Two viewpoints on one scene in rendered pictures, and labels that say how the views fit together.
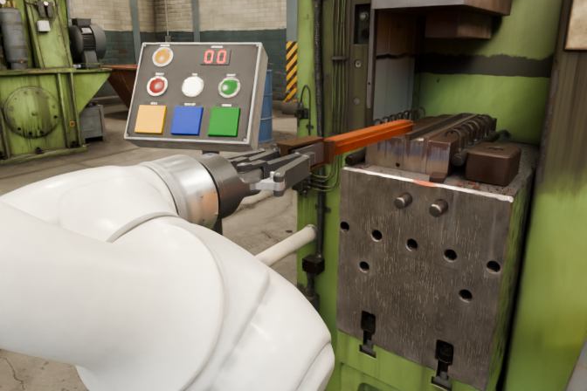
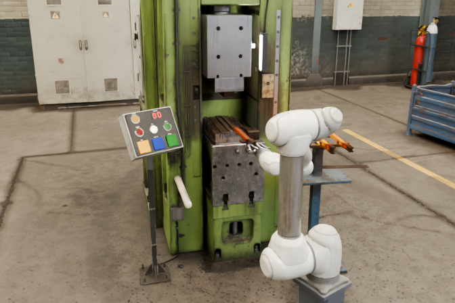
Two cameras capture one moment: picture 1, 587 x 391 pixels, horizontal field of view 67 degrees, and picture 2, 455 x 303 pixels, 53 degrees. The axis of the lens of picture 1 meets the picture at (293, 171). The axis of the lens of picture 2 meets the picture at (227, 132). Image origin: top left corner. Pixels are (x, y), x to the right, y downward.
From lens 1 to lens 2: 2.38 m
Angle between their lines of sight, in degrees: 49
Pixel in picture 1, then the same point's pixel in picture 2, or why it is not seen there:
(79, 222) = not seen: hidden behind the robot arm
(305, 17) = (170, 90)
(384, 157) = (222, 139)
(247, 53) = (167, 111)
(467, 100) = (213, 109)
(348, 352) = (218, 212)
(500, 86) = (224, 103)
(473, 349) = (259, 189)
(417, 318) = (242, 188)
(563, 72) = (261, 103)
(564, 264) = not seen: hidden behind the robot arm
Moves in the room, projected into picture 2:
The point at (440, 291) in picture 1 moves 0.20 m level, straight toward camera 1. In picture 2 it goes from (248, 176) to (265, 186)
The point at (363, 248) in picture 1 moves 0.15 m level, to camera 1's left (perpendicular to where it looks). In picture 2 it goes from (222, 172) to (208, 178)
